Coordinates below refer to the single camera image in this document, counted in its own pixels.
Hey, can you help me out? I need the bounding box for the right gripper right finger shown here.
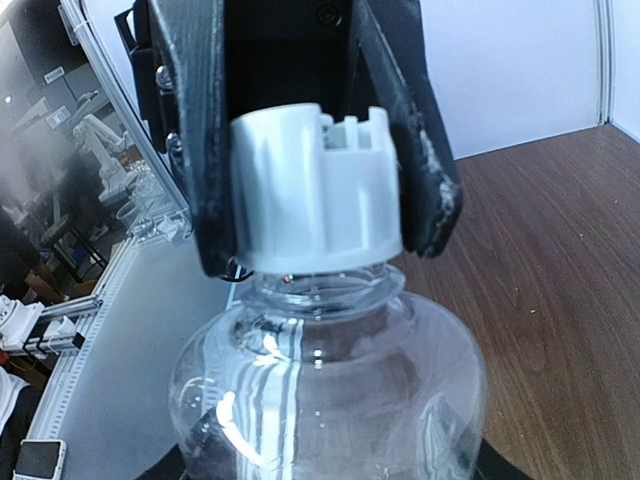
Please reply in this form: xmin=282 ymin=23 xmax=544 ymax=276
xmin=357 ymin=1 xmax=463 ymax=258

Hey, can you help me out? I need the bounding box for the white bottle cap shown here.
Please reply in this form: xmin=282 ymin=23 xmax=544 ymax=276
xmin=230 ymin=103 xmax=403 ymax=274

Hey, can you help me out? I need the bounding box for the large clear plastic bottle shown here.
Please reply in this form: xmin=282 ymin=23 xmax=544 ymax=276
xmin=169 ymin=264 xmax=487 ymax=479

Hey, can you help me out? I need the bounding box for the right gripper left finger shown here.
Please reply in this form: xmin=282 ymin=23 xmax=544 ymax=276
xmin=150 ymin=1 xmax=236 ymax=277

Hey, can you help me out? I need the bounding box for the right rear frame post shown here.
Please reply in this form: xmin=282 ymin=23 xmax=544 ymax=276
xmin=594 ymin=0 xmax=614 ymax=125

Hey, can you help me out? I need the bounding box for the white smartphone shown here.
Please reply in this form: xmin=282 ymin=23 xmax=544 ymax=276
xmin=13 ymin=439 xmax=67 ymax=480

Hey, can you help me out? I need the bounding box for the aluminium front frame rail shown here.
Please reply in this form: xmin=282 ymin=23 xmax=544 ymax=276
xmin=24 ymin=0 xmax=241 ymax=451

